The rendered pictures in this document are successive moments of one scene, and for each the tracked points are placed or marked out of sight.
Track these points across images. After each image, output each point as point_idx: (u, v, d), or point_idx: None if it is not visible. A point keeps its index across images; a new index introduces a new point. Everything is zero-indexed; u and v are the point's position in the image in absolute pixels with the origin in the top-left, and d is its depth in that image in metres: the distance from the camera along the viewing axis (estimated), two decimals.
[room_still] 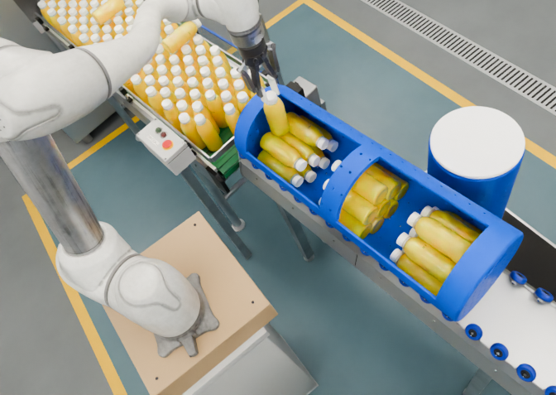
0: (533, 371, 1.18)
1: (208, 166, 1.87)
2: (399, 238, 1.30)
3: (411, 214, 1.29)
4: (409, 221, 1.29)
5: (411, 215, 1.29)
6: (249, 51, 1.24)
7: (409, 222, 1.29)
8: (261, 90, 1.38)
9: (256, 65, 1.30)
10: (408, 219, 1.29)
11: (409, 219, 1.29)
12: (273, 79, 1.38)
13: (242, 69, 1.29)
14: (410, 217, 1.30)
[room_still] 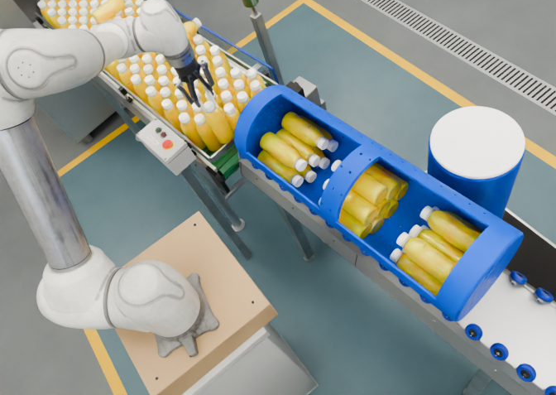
0: (533, 371, 1.18)
1: (208, 166, 1.87)
2: (399, 238, 1.30)
3: (210, 107, 1.67)
4: (206, 109, 1.68)
5: (209, 105, 1.67)
6: (182, 70, 1.49)
7: (205, 109, 1.68)
8: (198, 101, 1.63)
9: (190, 81, 1.55)
10: (206, 108, 1.67)
11: (207, 109, 1.67)
12: (208, 92, 1.63)
13: (178, 84, 1.53)
14: (208, 105, 1.68)
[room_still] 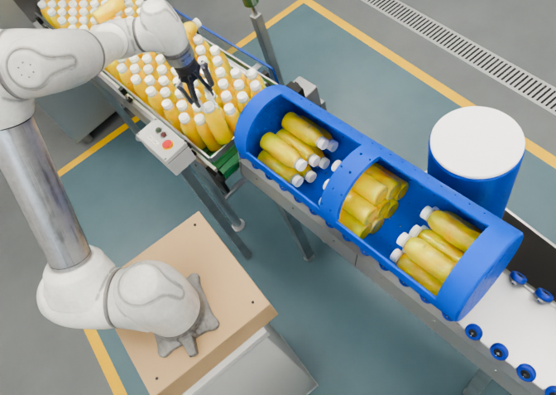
0: (533, 371, 1.18)
1: (208, 166, 1.87)
2: (399, 238, 1.30)
3: (210, 107, 1.67)
4: (206, 109, 1.67)
5: (209, 105, 1.67)
6: (182, 70, 1.49)
7: (205, 109, 1.68)
8: (198, 102, 1.63)
9: (190, 82, 1.55)
10: (206, 108, 1.67)
11: (207, 109, 1.67)
12: (208, 93, 1.63)
13: (178, 84, 1.53)
14: (208, 105, 1.68)
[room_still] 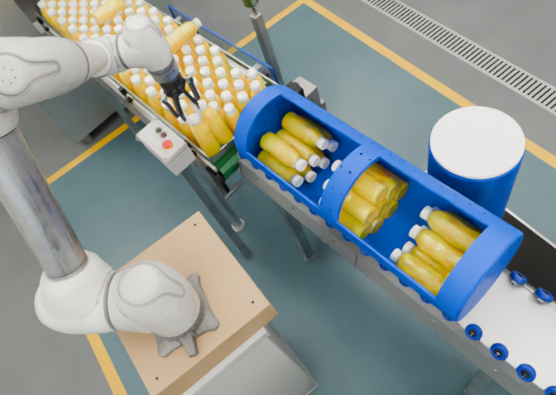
0: (533, 371, 1.18)
1: (208, 166, 1.87)
2: (193, 121, 1.66)
3: (201, 104, 1.71)
4: None
5: (201, 103, 1.71)
6: (166, 86, 1.48)
7: None
8: (184, 115, 1.62)
9: (175, 96, 1.54)
10: None
11: (198, 107, 1.71)
12: (194, 106, 1.62)
13: (163, 99, 1.52)
14: (199, 103, 1.72)
